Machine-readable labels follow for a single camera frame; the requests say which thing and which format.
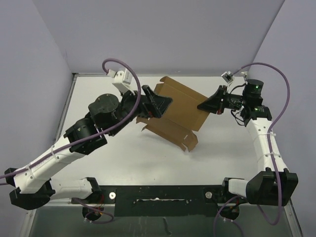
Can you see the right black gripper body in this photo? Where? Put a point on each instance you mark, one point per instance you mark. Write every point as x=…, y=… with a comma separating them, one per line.
x=232, y=101

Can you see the aluminium table frame rail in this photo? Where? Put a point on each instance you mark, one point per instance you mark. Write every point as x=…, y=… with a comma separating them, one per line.
x=30, y=215

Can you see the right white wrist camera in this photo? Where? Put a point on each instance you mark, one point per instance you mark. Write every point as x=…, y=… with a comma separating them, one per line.
x=228, y=77

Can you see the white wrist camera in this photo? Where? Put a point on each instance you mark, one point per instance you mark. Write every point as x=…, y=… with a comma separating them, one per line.
x=121, y=80
x=228, y=77

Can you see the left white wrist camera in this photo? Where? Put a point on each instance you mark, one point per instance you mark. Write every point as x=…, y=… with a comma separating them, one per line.
x=121, y=80

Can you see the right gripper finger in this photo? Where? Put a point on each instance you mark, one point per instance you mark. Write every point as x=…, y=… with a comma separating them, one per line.
x=213, y=105
x=221, y=91

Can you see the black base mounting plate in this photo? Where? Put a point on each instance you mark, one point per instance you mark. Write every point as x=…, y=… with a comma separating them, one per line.
x=161, y=201

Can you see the brown cardboard paper box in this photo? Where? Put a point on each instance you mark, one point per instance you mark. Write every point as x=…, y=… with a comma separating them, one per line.
x=182, y=117

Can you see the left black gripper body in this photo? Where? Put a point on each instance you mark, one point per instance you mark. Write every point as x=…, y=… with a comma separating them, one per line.
x=129, y=103

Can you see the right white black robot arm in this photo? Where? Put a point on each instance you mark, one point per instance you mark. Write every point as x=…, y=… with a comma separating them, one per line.
x=274, y=184

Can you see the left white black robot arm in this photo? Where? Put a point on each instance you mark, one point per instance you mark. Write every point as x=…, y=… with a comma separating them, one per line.
x=108, y=115

